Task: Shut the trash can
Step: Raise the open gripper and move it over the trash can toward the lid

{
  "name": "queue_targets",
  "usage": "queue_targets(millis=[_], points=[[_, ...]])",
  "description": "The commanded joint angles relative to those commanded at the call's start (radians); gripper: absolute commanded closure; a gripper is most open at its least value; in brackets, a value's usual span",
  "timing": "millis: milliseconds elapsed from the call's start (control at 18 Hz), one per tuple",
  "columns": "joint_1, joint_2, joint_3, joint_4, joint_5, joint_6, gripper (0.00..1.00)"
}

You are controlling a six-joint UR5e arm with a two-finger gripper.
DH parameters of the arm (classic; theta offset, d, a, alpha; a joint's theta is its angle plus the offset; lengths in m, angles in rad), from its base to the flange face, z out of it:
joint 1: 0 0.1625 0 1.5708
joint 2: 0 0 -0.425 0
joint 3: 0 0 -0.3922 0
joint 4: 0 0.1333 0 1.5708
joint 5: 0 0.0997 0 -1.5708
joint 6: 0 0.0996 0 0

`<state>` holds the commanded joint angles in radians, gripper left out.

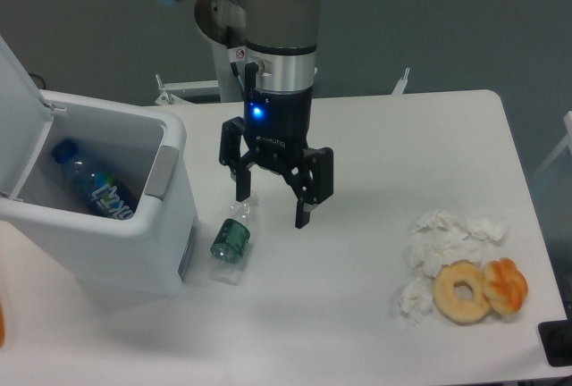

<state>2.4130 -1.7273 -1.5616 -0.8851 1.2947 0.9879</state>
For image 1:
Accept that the black device at edge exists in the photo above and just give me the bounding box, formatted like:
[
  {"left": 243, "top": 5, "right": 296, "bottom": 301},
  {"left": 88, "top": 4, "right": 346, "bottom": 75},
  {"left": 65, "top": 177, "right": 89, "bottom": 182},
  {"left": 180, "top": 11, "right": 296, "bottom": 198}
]
[{"left": 538, "top": 320, "right": 571, "bottom": 367}]

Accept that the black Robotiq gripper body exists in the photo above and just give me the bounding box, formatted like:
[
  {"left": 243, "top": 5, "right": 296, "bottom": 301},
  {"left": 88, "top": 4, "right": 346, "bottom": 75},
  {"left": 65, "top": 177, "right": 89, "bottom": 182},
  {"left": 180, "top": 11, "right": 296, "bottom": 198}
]
[{"left": 239, "top": 88, "right": 313, "bottom": 177}]

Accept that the crumpled white tissue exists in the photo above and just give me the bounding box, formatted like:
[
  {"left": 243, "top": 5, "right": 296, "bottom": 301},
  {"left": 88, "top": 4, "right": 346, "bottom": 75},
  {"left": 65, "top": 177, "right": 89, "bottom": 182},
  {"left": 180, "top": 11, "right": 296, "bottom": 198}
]
[
  {"left": 410, "top": 209, "right": 509, "bottom": 243},
  {"left": 406, "top": 230, "right": 482, "bottom": 278},
  {"left": 398, "top": 277, "right": 433, "bottom": 326}
]

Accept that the crumpled white tissue middle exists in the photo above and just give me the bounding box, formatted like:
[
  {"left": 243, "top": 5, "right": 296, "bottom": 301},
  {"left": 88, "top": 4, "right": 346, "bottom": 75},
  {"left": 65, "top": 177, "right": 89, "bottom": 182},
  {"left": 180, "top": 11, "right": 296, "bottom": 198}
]
[{"left": 406, "top": 230, "right": 482, "bottom": 278}]

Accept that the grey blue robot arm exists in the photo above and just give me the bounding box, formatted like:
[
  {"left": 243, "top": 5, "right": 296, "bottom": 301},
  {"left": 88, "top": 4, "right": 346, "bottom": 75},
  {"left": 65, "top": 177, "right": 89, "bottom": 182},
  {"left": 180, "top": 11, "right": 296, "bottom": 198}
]
[{"left": 162, "top": 0, "right": 334, "bottom": 228}]

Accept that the blue plastic bottle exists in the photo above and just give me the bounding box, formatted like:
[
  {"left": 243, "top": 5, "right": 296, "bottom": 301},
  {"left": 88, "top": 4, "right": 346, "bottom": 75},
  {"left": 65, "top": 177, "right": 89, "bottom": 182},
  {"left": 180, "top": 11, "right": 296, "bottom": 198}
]
[{"left": 51, "top": 138, "right": 139, "bottom": 221}]

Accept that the white frame at right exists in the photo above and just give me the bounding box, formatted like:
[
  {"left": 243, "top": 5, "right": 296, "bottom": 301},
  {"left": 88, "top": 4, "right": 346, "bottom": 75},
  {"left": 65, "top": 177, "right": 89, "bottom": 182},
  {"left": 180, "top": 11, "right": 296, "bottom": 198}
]
[{"left": 531, "top": 111, "right": 571, "bottom": 196}]

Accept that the orange glazed twisted bread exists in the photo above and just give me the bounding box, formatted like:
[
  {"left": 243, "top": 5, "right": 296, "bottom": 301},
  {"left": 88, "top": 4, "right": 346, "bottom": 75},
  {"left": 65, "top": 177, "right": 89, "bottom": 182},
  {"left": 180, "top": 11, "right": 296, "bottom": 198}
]
[{"left": 482, "top": 257, "right": 528, "bottom": 316}]

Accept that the clear green label bottle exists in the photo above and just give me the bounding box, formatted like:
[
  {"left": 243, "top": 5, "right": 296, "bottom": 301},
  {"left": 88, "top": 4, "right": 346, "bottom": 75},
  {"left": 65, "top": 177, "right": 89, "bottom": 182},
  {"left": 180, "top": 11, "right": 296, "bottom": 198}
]
[{"left": 209, "top": 195, "right": 258, "bottom": 286}]

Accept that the plain ring doughnut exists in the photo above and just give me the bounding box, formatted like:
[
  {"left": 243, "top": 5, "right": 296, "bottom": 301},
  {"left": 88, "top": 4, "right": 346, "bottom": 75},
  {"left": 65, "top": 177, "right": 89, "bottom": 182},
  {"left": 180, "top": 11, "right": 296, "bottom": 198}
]
[{"left": 432, "top": 262, "right": 491, "bottom": 324}]

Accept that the crumpled white tissue top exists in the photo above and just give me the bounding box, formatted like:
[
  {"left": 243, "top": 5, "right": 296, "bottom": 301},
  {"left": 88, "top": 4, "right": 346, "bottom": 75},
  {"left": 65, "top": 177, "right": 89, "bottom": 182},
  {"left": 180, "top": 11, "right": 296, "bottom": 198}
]
[{"left": 410, "top": 209, "right": 509, "bottom": 243}]

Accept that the white trash can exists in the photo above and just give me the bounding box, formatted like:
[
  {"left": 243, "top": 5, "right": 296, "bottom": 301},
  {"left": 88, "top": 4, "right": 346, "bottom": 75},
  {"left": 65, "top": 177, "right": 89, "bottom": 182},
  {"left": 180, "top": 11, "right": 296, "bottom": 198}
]
[{"left": 1, "top": 46, "right": 197, "bottom": 294}]

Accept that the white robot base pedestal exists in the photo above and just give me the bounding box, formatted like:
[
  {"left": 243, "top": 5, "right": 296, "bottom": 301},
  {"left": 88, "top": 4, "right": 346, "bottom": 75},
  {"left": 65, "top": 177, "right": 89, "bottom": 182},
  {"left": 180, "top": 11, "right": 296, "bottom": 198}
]
[{"left": 154, "top": 0, "right": 248, "bottom": 106}]

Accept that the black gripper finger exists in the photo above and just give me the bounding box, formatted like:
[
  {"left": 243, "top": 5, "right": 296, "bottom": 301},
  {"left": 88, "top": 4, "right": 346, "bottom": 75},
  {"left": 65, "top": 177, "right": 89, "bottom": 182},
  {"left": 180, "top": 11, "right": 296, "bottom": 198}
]
[
  {"left": 277, "top": 147, "right": 334, "bottom": 229},
  {"left": 219, "top": 118, "right": 251, "bottom": 201}
]

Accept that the crumpled white tissue bottom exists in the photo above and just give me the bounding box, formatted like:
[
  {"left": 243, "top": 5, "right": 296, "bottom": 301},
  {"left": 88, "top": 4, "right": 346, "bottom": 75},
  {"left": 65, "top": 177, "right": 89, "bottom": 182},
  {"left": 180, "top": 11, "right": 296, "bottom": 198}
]
[{"left": 398, "top": 277, "right": 433, "bottom": 326}]

